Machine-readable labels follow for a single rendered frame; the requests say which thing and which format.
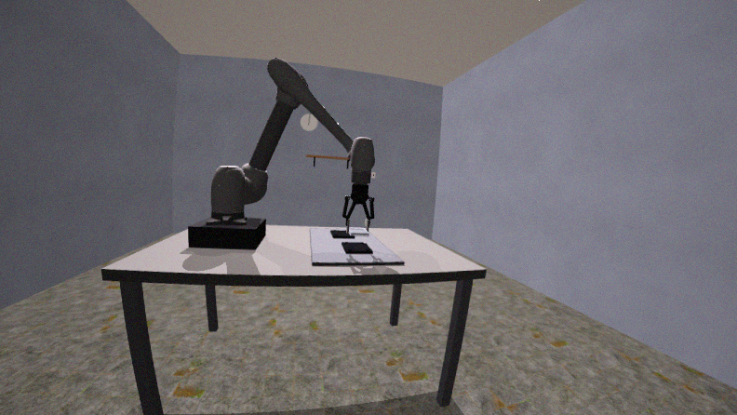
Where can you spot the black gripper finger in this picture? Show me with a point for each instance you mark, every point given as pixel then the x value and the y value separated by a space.
pixel 371 216
pixel 347 198

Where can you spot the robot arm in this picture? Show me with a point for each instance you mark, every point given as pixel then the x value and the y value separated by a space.
pixel 233 187

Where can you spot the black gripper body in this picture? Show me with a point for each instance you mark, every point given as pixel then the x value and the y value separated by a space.
pixel 360 191

